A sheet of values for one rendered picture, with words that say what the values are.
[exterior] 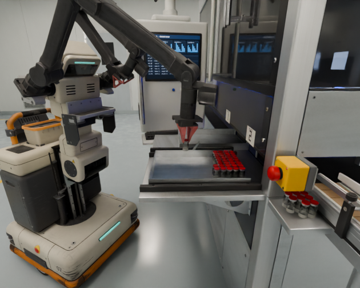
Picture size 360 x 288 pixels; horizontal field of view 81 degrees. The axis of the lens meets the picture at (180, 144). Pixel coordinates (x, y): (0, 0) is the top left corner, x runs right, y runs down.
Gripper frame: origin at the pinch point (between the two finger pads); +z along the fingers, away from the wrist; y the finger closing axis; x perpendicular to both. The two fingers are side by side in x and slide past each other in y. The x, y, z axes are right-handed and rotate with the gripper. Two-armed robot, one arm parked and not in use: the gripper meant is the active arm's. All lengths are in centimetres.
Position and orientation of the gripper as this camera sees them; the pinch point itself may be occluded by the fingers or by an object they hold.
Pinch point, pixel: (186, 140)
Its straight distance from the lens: 81.3
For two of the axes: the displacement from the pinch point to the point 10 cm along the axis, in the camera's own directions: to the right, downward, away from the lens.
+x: -3.0, -3.7, 8.8
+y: 9.5, -0.6, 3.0
